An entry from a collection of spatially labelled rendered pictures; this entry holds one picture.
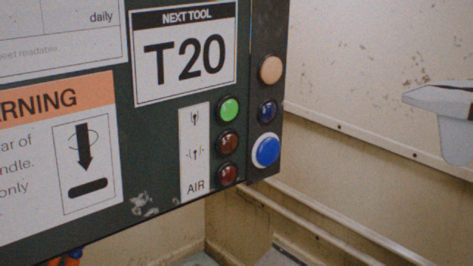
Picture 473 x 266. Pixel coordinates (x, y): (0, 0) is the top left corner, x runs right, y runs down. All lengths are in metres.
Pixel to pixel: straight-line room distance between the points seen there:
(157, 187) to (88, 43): 0.13
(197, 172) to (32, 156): 0.14
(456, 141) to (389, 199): 0.91
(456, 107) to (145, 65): 0.23
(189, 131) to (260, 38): 0.10
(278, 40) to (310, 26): 0.90
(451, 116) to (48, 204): 0.30
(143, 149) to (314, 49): 1.00
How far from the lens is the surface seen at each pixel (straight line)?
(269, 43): 0.44
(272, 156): 0.48
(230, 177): 0.45
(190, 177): 0.43
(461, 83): 0.45
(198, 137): 0.42
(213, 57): 0.40
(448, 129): 0.42
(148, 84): 0.37
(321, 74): 1.35
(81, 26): 0.34
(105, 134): 0.37
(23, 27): 0.33
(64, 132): 0.35
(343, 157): 1.38
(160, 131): 0.39
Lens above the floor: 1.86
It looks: 23 degrees down
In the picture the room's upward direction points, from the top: 1 degrees clockwise
